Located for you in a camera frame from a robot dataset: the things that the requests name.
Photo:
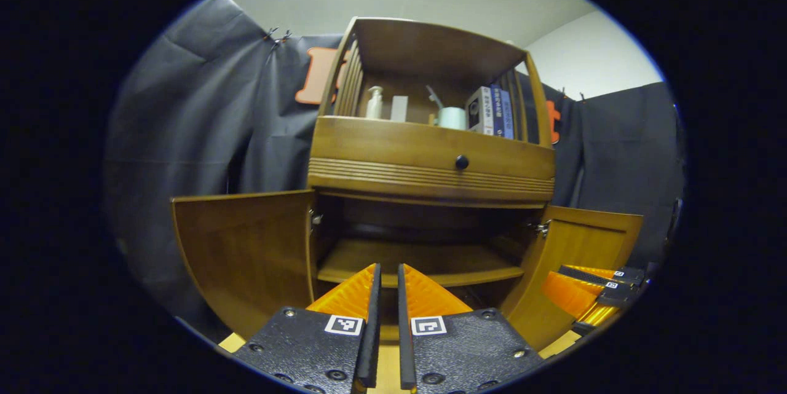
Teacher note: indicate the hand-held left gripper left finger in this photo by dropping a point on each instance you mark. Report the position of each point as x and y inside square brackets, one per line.
[307, 345]

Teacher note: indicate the metal door hinge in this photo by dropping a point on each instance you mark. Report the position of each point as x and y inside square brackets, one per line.
[541, 228]
[315, 219]

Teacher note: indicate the wooden inner shelf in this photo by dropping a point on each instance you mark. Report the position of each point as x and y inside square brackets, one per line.
[424, 259]

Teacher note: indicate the wooden shoe cabinet door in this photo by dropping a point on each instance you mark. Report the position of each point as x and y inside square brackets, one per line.
[246, 252]
[578, 246]

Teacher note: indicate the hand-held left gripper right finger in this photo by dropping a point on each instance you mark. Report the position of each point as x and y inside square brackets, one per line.
[473, 348]

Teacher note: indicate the white pump bottle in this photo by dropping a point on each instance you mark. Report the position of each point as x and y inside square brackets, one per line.
[374, 106]

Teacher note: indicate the small white box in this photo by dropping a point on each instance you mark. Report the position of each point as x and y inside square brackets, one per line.
[399, 109]

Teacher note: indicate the light blue book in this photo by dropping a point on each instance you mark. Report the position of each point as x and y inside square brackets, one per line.
[507, 116]

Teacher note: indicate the black backdrop cloth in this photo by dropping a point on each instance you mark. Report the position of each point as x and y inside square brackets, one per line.
[203, 111]

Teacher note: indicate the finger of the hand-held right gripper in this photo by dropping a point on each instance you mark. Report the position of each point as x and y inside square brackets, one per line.
[575, 292]
[599, 275]

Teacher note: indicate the pale green cup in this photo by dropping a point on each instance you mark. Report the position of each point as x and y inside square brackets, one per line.
[453, 118]

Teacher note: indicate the wooden drawer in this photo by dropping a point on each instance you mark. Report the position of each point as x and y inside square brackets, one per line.
[381, 145]

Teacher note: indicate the black drawer knob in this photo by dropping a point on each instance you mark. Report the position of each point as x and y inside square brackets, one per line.
[462, 163]

